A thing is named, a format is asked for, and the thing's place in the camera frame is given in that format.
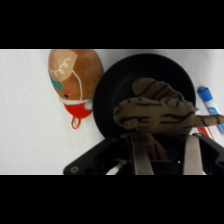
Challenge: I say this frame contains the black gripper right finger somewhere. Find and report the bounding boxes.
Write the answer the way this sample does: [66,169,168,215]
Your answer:
[182,133,205,175]

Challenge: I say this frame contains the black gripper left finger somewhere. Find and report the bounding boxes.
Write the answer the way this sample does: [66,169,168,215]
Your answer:
[128,132,155,175]

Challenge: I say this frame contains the striped tiger plush toy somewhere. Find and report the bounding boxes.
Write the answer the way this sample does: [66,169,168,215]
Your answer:
[112,77,224,162]

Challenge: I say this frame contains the black bowl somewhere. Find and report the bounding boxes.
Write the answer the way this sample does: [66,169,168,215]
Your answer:
[92,53,197,140]

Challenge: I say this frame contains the red marker pen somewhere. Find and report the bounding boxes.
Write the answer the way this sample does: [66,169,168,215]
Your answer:
[198,126,214,139]

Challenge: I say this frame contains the blue marker pen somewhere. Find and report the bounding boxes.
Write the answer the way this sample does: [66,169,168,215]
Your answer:
[196,86,224,135]

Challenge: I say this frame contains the brown gingerbread plush toy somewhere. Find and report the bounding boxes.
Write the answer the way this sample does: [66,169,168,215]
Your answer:
[47,49,105,131]

